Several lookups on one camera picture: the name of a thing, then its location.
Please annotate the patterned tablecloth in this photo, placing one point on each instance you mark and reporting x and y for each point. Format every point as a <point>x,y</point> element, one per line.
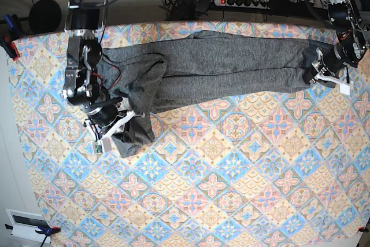
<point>264,169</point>

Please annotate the white power strip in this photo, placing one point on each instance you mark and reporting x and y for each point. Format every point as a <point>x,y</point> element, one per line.
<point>258,4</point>

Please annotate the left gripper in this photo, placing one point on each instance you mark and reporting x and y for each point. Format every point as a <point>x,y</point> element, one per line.
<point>332,66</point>

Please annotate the blue clamp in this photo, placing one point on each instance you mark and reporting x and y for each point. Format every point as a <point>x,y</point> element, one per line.
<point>13,23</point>

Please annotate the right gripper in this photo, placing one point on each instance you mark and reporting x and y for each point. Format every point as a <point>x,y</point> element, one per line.
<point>109,125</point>

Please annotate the grey t-shirt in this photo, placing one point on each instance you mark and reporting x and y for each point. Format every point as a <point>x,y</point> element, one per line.
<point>161,76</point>

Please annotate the white wall box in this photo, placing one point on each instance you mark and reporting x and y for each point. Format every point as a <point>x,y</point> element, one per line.
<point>23,226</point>

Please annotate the round black stool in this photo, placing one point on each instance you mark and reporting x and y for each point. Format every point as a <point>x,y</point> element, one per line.
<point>45,16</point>

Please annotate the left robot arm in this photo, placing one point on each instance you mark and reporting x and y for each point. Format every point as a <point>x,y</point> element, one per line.
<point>353,42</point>

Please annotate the red black clamp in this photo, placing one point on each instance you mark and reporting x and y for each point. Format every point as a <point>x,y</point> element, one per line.
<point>9,46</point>

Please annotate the red clamp bottom right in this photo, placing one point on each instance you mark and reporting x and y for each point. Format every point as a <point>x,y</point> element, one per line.
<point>363,230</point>

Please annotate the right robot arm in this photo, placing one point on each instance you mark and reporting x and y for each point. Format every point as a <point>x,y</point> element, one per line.
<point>83,86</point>

